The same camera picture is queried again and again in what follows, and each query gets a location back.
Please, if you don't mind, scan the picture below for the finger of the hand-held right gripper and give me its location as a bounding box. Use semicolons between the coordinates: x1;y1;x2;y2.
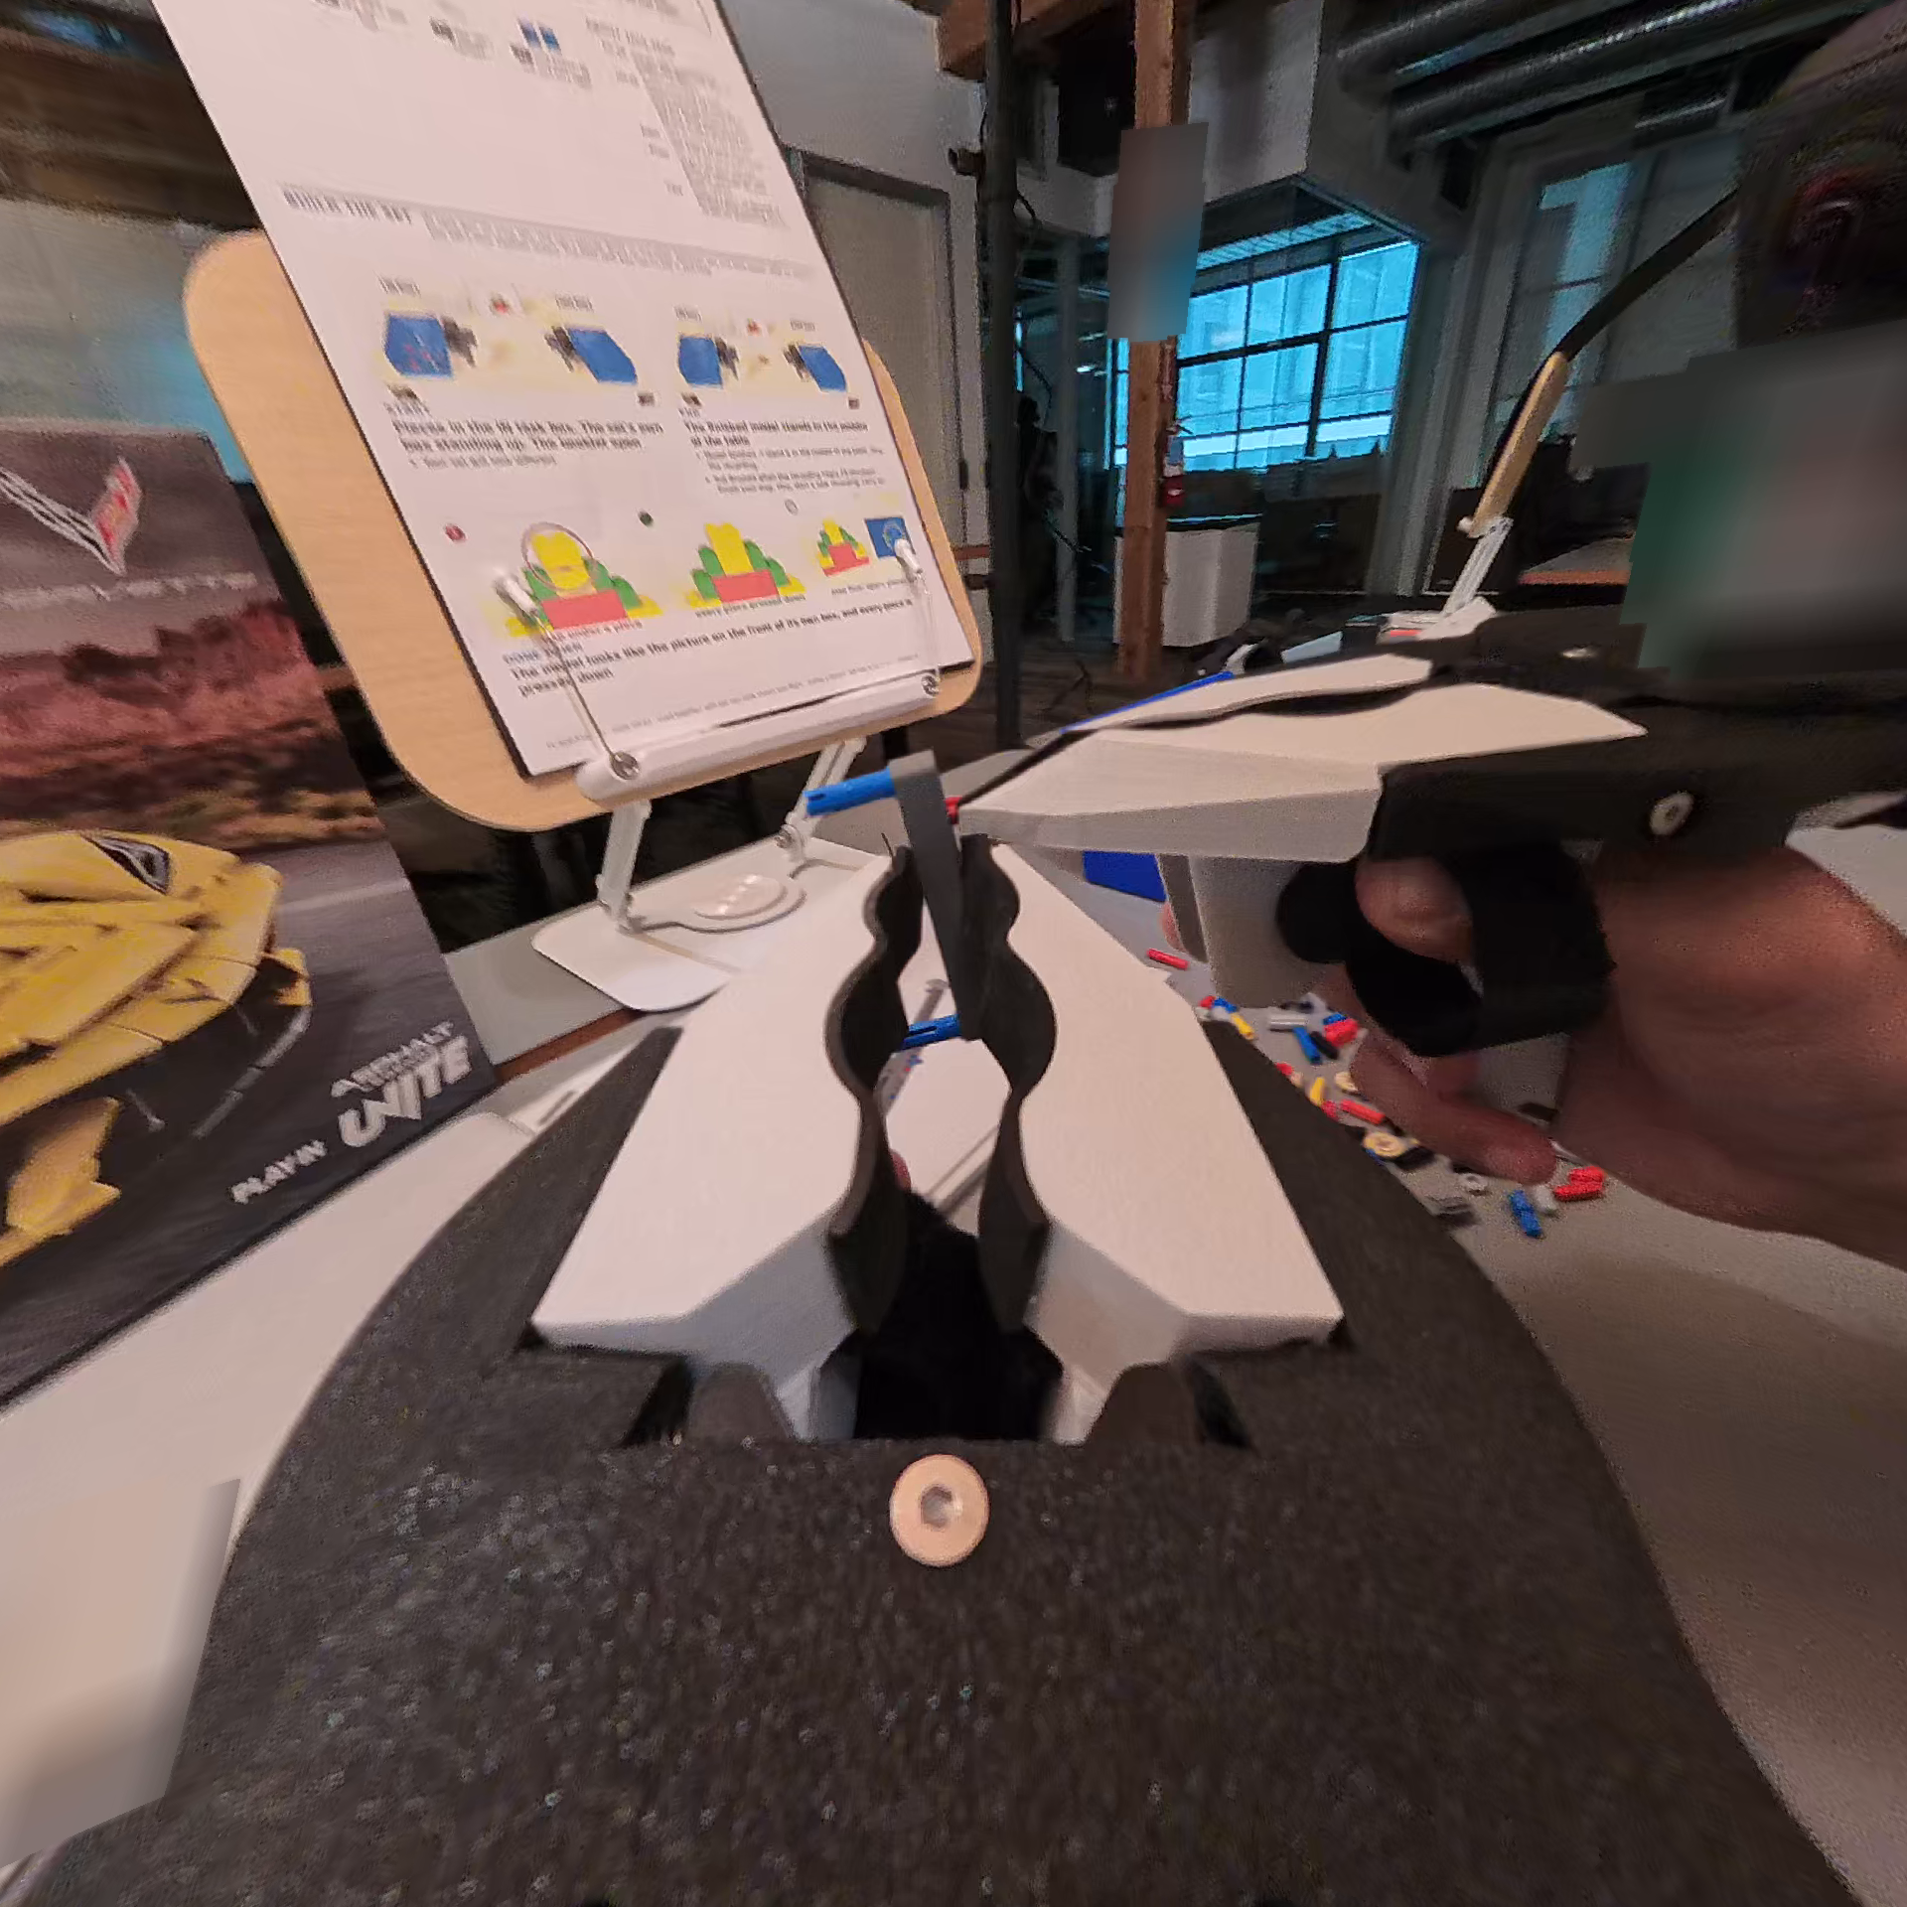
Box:
1023;648;1443;749
957;684;1647;869

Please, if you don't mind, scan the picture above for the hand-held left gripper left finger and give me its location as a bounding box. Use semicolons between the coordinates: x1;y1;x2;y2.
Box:
530;847;929;1434

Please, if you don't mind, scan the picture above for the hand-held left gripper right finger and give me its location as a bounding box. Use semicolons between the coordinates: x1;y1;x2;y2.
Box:
963;837;1344;1434

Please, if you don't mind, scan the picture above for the dark grey lego beam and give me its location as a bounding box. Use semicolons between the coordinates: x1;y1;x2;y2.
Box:
803;749;995;1045

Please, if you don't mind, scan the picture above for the pile of mixed lego pins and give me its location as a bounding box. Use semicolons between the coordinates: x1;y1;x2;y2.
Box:
1152;944;1612;1240

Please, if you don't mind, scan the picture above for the lego set box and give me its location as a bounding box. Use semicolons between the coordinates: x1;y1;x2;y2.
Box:
0;425;502;1406

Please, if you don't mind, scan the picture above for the person's right hand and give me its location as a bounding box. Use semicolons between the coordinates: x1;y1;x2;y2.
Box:
1336;837;1907;1270

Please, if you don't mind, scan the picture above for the blue plastic bin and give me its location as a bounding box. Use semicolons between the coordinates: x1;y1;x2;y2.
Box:
1042;669;1240;906

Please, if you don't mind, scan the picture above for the white cabinet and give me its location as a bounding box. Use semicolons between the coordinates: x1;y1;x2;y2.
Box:
1161;512;1262;651

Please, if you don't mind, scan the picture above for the wooden document stand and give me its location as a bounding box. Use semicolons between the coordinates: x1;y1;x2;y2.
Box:
1452;349;1578;603
185;0;984;1014

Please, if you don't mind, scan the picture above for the open instruction booklet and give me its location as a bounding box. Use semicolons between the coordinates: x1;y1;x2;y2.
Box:
0;954;984;1492

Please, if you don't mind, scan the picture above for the printed instruction sheet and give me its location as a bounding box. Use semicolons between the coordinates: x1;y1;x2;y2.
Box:
149;0;979;778

